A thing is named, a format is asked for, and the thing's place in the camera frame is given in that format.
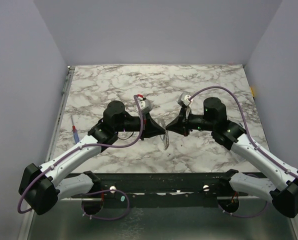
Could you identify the clear plastic key organizer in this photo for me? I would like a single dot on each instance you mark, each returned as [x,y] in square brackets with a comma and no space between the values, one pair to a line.
[165,137]

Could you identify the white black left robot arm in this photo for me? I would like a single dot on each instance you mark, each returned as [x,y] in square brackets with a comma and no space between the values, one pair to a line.
[43,186]

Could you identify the blue red handled screwdriver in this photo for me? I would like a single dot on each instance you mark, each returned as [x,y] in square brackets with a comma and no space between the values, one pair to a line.
[74,131]

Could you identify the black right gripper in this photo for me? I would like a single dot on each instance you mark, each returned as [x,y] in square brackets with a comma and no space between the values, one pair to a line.
[184,122]

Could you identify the left side metal rail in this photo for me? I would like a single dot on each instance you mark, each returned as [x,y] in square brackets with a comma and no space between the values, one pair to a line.
[59,117]

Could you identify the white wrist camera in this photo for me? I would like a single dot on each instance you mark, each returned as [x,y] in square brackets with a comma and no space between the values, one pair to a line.
[184,100]
[145,104]

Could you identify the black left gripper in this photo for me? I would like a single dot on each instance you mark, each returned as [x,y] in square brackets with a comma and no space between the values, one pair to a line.
[150,128]

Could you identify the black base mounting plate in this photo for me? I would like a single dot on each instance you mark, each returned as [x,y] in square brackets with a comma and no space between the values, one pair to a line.
[161,190]

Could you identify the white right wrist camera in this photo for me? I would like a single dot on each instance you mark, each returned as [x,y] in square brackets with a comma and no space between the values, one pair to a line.
[184,100]

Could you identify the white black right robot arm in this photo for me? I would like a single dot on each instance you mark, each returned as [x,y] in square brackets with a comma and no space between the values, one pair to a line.
[280,184]

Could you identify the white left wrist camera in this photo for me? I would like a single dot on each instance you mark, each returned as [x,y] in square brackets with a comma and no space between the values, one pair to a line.
[145,104]

